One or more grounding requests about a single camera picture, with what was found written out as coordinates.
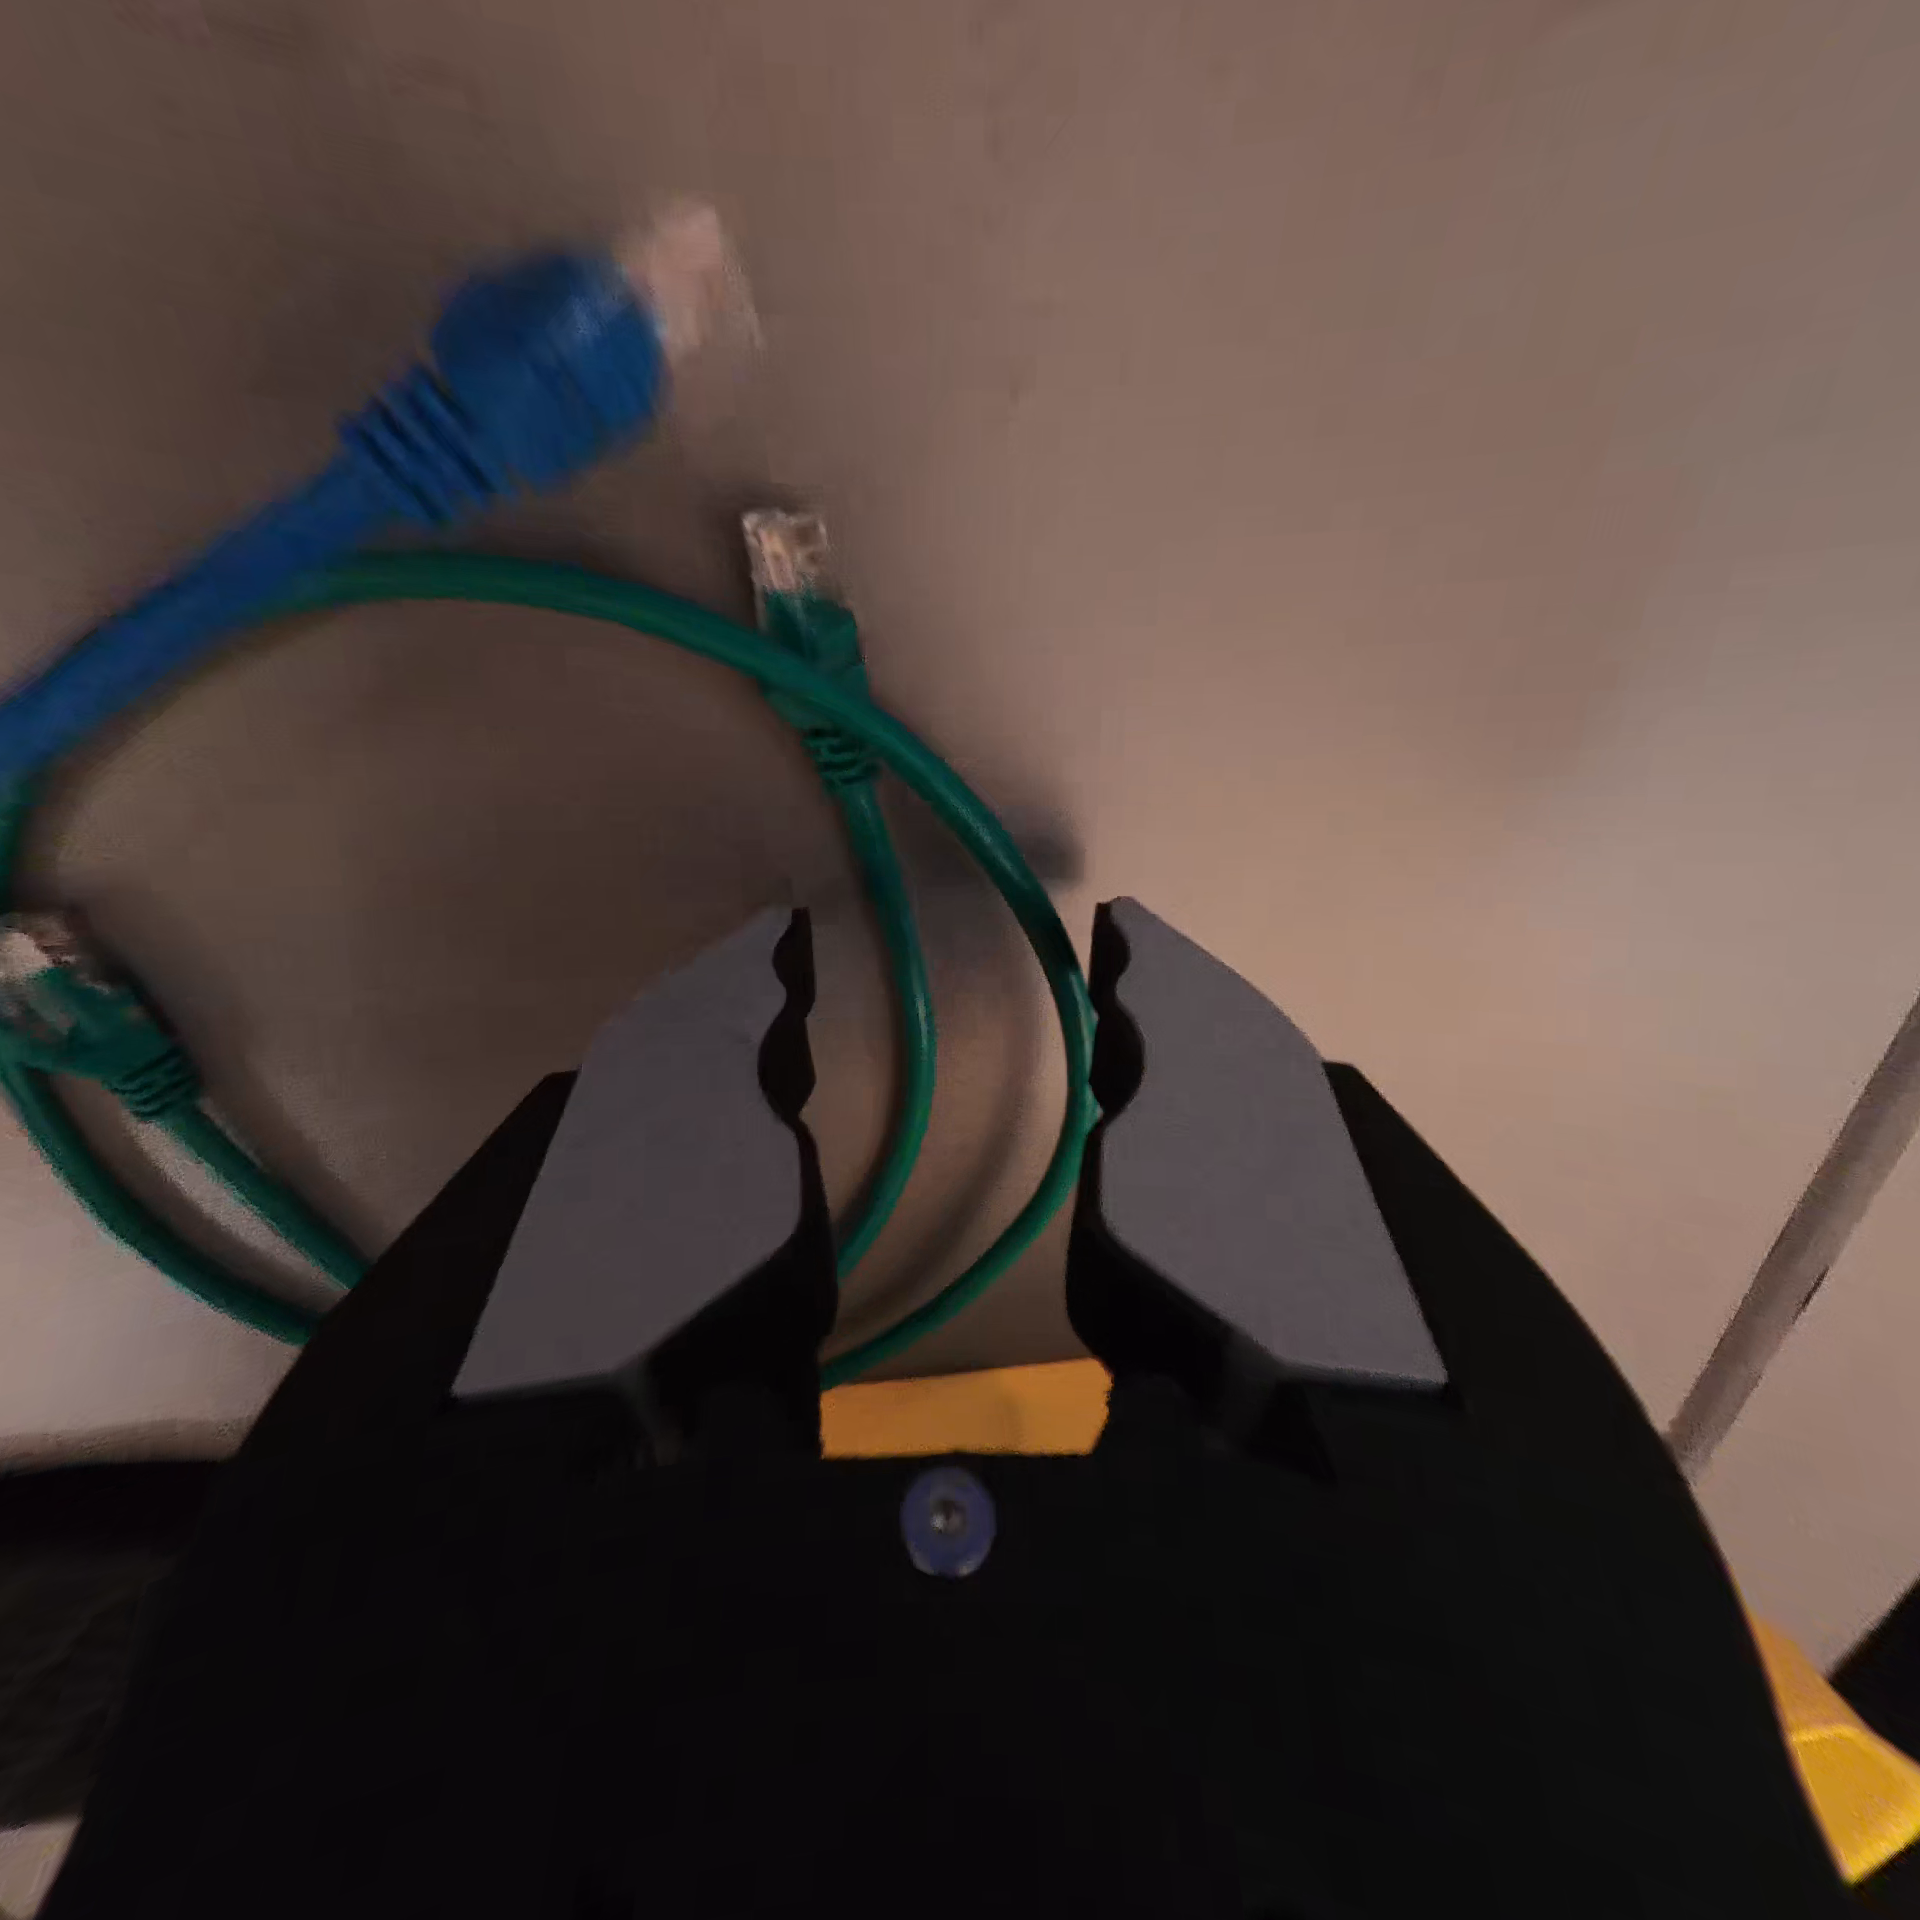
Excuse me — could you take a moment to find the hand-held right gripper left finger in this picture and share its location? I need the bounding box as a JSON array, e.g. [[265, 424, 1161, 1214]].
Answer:
[[450, 903, 841, 1468]]

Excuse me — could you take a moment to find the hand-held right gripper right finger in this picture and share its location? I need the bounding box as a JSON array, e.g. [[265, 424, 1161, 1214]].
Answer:
[[1066, 896, 1453, 1481]]

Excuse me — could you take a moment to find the yellow plastic bin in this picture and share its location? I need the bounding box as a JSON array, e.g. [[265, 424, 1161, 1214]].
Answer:
[[817, 1353, 1920, 1888]]

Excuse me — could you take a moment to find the green ethernet cable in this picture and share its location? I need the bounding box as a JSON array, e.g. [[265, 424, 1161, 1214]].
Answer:
[[0, 506, 1107, 1391]]

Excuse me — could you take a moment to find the blue ethernet cable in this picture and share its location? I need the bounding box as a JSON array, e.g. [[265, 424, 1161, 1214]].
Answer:
[[0, 199, 770, 816]]

